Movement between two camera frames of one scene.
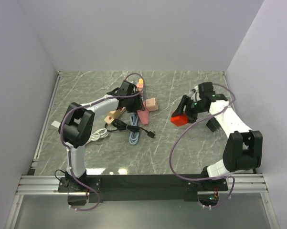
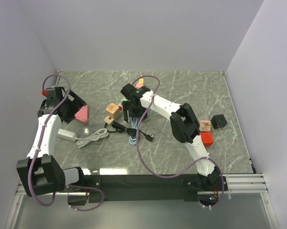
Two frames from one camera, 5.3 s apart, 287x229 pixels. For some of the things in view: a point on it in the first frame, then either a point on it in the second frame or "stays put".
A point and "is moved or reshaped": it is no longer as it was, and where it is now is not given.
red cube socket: [179, 120] is moved or reshaped
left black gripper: [138, 105] -> [76, 104]
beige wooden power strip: [114, 115] stays put
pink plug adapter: [140, 87] stays put
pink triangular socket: [143, 114] is moved or reshaped
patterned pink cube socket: [152, 104] is moved or reshaped
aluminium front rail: [49, 184] stays put
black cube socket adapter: [213, 125] stays put
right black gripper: [185, 101] -> [126, 106]
